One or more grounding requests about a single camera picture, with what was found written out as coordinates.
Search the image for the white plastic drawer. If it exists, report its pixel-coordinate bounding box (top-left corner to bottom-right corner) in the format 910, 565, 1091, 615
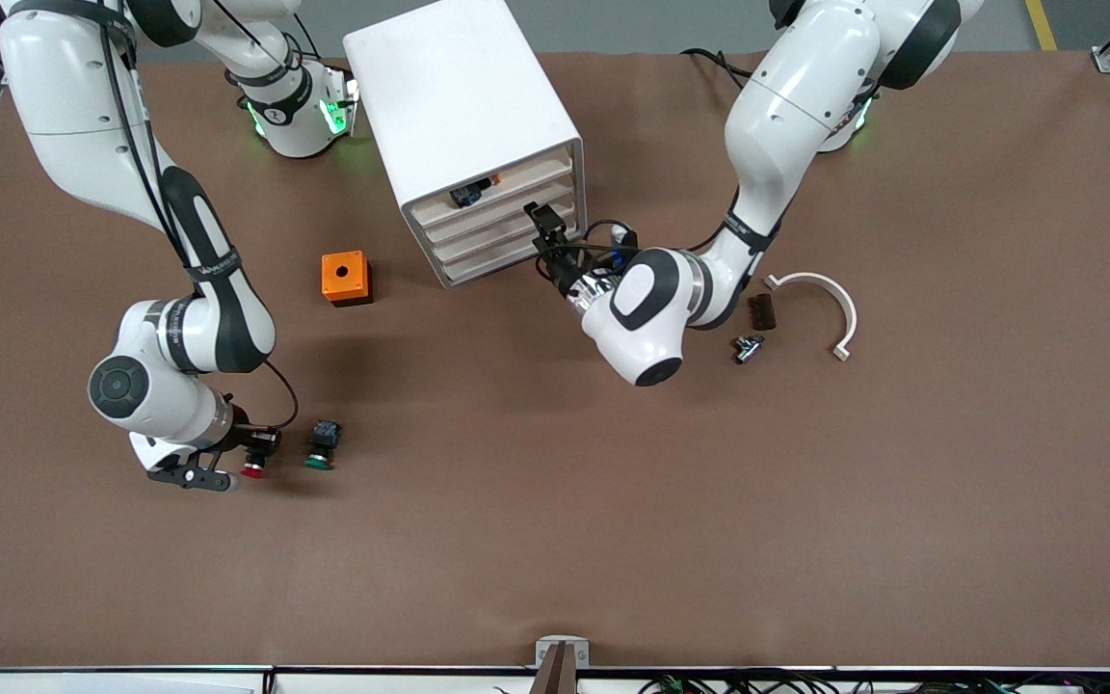
410, 152, 578, 230
418, 173, 580, 250
428, 194, 583, 269
436, 214, 586, 288

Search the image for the green push button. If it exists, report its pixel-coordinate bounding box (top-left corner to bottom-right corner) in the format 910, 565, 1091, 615
304, 420, 344, 471

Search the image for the white drawer cabinet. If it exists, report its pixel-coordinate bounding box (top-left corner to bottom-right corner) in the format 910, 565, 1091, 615
343, 0, 589, 290

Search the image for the small black blue component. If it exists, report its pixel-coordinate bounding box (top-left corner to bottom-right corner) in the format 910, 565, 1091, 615
449, 175, 501, 209

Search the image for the orange box with hole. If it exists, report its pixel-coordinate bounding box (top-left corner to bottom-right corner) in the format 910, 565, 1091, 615
321, 251, 374, 308

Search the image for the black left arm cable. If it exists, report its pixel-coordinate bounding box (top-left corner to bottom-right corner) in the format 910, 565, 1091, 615
541, 220, 739, 282

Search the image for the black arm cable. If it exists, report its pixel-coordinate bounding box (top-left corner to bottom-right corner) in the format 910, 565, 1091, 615
92, 0, 300, 432
541, 220, 739, 282

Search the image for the black base cable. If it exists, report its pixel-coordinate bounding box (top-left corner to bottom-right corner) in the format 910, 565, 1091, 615
290, 12, 325, 61
680, 46, 758, 86

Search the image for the white half-ring clamp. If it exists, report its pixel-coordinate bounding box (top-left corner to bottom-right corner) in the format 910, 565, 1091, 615
764, 272, 859, 362

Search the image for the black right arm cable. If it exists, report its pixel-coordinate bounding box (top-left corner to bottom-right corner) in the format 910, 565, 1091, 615
92, 0, 300, 432

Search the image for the grey metal bracket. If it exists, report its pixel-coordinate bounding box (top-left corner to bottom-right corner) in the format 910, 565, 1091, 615
535, 635, 591, 669

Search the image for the brown post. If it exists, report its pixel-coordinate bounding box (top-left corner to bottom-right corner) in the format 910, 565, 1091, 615
528, 642, 582, 694

